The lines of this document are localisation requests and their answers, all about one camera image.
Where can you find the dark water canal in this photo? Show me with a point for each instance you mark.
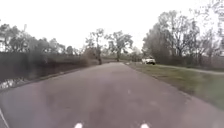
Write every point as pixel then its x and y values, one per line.
pixel 23 70

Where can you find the white vehicle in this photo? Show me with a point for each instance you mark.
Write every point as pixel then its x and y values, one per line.
pixel 148 61

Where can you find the pale side path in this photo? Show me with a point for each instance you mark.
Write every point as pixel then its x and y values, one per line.
pixel 200 70

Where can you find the grass verge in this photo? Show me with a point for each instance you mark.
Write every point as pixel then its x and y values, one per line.
pixel 196 83

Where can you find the grey asphalt road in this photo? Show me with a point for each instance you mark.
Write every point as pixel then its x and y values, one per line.
pixel 103 96

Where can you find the robot's own part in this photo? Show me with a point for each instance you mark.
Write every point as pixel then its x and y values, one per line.
pixel 144 125
pixel 78 125

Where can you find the row of trees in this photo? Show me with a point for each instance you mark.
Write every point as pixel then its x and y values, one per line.
pixel 16 41

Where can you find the broad leafy tree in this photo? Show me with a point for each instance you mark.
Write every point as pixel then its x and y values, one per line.
pixel 118 43

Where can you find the wood of bare trees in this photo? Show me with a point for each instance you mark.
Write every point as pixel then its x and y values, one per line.
pixel 173 36

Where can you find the thin tall tree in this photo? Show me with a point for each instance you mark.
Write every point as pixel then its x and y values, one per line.
pixel 98 50

